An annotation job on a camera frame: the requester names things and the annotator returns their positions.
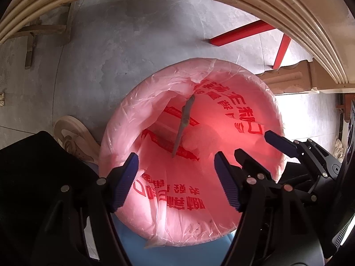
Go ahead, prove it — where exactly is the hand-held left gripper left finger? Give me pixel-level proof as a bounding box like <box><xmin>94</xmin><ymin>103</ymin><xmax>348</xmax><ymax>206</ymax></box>
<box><xmin>30</xmin><ymin>152</ymin><xmax>140</xmax><ymax>266</ymax></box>

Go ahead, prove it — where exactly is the cream wooden table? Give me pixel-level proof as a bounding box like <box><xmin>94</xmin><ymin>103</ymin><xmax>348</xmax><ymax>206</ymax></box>
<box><xmin>0</xmin><ymin>0</ymin><xmax>355</xmax><ymax>93</ymax></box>

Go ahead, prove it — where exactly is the pink printed trash bag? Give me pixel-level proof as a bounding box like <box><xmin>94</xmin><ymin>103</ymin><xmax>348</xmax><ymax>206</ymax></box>
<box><xmin>98</xmin><ymin>58</ymin><xmax>285</xmax><ymax>248</ymax></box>

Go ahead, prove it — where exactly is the wooden chair frame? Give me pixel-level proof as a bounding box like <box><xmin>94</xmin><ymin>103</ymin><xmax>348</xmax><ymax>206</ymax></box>
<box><xmin>8</xmin><ymin>1</ymin><xmax>77</xmax><ymax>70</ymax></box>

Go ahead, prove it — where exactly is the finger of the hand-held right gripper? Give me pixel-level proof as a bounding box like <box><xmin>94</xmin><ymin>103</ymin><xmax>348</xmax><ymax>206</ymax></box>
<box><xmin>235</xmin><ymin>148</ymin><xmax>278</xmax><ymax>185</ymax></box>
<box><xmin>264</xmin><ymin>130</ymin><xmax>342</xmax><ymax>178</ymax></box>

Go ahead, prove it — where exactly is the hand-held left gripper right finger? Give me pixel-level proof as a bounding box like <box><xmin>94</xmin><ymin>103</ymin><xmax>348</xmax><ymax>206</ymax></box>
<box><xmin>214</xmin><ymin>151</ymin><xmax>325</xmax><ymax>266</ymax></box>

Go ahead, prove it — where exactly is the red stool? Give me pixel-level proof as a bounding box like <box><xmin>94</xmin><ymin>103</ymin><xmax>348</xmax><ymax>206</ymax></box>
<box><xmin>209</xmin><ymin>19</ymin><xmax>292</xmax><ymax>70</ymax></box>

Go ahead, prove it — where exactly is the beige sneaker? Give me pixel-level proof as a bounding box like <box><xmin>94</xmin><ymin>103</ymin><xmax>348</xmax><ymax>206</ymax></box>
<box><xmin>53</xmin><ymin>115</ymin><xmax>102</xmax><ymax>164</ymax></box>

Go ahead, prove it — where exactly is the blue trash bin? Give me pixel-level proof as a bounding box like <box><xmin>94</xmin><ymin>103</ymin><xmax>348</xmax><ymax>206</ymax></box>
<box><xmin>89</xmin><ymin>162</ymin><xmax>236</xmax><ymax>266</ymax></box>

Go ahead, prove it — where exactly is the carved beige table leg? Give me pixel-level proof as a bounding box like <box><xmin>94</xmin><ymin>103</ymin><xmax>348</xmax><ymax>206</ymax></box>
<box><xmin>256</xmin><ymin>59</ymin><xmax>355</xmax><ymax>95</ymax></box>

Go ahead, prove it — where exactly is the grey strip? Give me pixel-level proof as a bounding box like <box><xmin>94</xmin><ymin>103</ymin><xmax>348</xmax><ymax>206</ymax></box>
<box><xmin>171</xmin><ymin>94</ymin><xmax>196</xmax><ymax>159</ymax></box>

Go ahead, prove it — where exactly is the person's dark trouser leg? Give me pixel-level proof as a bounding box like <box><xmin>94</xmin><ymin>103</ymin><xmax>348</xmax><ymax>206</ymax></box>
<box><xmin>0</xmin><ymin>131</ymin><xmax>100</xmax><ymax>266</ymax></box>

